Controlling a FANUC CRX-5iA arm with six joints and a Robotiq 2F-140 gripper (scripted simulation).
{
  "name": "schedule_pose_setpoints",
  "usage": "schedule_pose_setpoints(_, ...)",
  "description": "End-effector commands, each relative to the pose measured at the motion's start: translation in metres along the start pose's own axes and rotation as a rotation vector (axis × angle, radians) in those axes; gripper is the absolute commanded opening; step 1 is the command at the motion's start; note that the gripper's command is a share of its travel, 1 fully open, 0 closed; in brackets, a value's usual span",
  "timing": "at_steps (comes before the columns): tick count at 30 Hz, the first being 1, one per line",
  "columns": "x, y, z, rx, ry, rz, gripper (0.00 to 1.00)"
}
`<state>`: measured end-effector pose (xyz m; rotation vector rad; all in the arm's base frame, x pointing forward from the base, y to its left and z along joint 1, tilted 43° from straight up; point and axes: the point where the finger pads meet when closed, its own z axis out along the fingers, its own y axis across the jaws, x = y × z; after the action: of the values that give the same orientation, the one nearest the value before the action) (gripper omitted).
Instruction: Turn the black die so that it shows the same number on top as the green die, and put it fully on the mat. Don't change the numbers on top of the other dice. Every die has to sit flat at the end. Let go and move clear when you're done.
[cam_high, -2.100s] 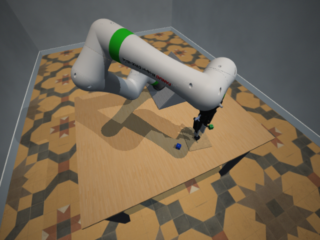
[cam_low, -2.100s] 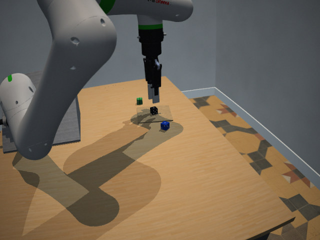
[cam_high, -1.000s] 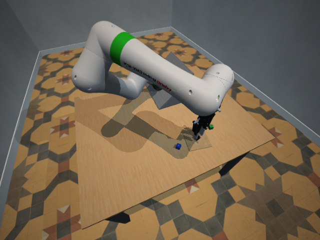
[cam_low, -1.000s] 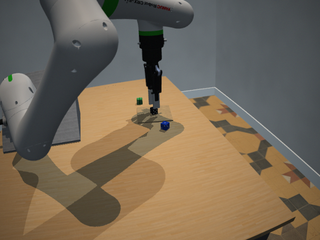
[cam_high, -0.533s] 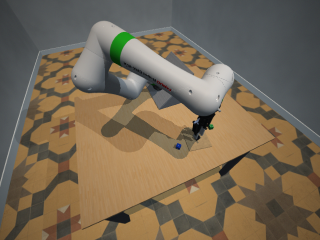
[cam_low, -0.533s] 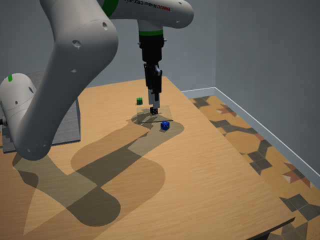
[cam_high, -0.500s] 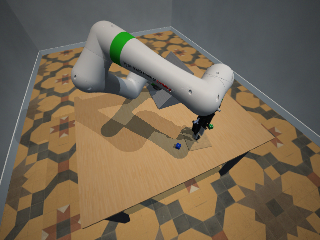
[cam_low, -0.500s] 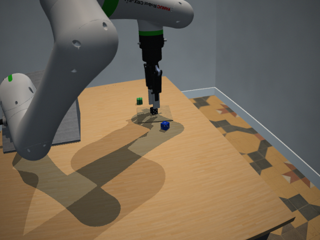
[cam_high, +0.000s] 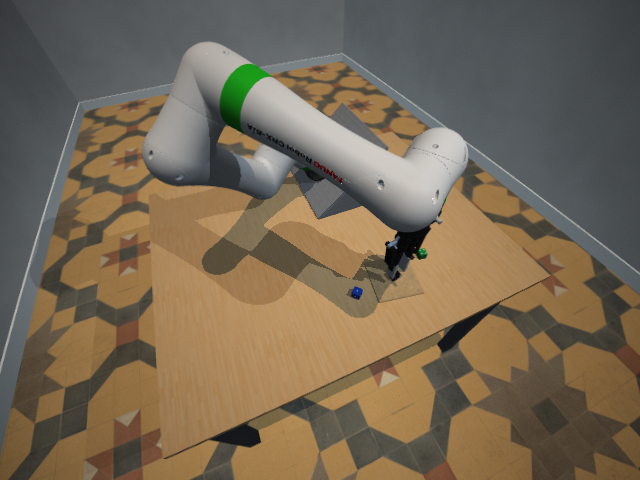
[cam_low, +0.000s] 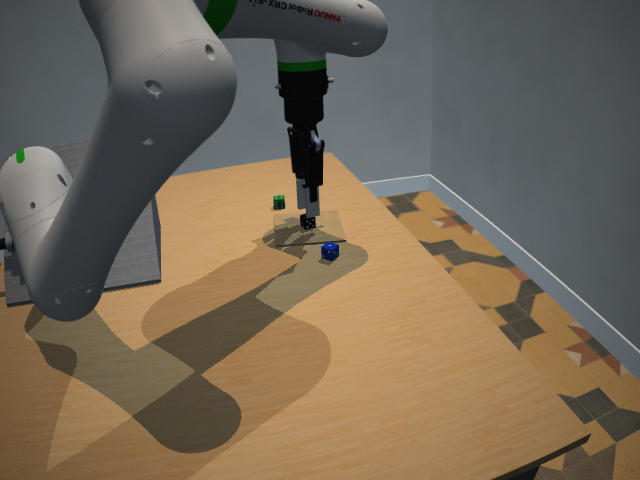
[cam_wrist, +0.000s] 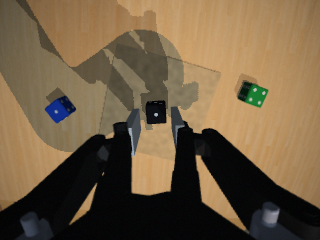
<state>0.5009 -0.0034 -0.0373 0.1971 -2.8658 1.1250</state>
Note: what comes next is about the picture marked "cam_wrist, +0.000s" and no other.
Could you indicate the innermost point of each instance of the dark green die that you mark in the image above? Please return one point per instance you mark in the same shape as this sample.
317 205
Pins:
253 94

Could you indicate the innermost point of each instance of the blue die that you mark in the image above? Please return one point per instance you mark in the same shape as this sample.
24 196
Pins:
60 109

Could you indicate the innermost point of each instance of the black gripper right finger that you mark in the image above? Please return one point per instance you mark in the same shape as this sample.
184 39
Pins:
268 211

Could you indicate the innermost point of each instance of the black die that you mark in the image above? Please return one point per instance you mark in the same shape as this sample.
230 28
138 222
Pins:
156 112

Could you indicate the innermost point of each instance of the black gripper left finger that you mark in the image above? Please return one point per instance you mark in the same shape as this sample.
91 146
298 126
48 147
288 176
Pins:
52 204

